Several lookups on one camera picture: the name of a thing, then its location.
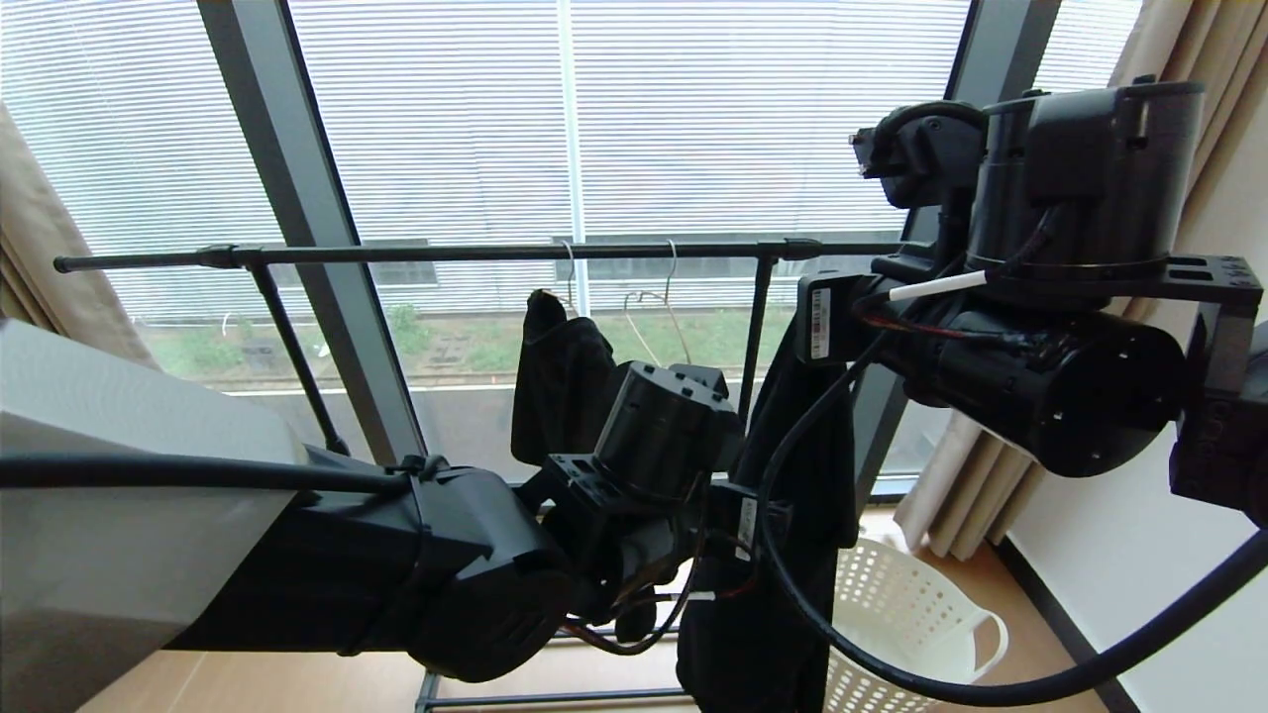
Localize black garment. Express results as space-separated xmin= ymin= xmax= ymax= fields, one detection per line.
xmin=676 ymin=315 xmax=860 ymax=713

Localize window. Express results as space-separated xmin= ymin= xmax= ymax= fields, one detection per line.
xmin=0 ymin=0 xmax=1145 ymax=496

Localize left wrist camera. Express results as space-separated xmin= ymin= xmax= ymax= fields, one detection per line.
xmin=670 ymin=362 xmax=732 ymax=392

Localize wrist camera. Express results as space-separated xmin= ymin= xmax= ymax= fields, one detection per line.
xmin=849 ymin=100 xmax=989 ymax=260
xmin=670 ymin=362 xmax=732 ymax=392

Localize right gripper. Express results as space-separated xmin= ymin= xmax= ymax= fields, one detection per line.
xmin=794 ymin=258 xmax=1191 ymax=479

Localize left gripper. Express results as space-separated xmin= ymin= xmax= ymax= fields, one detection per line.
xmin=602 ymin=482 xmax=791 ymax=617

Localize black shorts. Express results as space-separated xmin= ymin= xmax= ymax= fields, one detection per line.
xmin=509 ymin=288 xmax=622 ymax=468

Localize white laundry basket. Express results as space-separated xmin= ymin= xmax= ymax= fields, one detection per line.
xmin=825 ymin=535 xmax=1010 ymax=713

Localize beige curtain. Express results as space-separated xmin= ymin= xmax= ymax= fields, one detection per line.
xmin=0 ymin=99 xmax=161 ymax=373
xmin=892 ymin=0 xmax=1268 ymax=562

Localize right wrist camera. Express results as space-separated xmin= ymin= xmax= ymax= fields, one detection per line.
xmin=849 ymin=100 xmax=989 ymax=260

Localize black clothes rack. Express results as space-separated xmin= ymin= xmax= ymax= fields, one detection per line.
xmin=53 ymin=238 xmax=907 ymax=713

